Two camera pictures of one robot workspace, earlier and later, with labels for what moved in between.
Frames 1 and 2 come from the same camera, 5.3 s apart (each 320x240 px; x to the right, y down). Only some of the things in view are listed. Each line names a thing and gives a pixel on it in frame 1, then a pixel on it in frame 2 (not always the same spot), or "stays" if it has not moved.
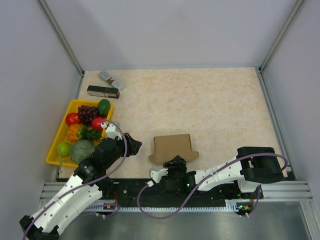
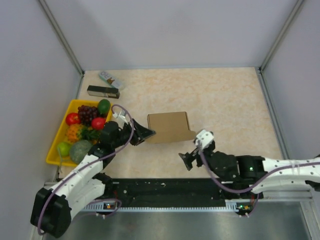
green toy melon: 81,150 stays
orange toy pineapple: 76,132 stays
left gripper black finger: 134,145 -> 141,131
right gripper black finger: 177,160 -> 187,158
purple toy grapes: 86,114 stays
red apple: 95,123 stays
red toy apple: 72,118 stays
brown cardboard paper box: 167,147 -> 169,127
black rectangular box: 103,91 stays
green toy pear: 64,148 stays
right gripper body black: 175,171 -> 198,158
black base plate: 118,191 stays
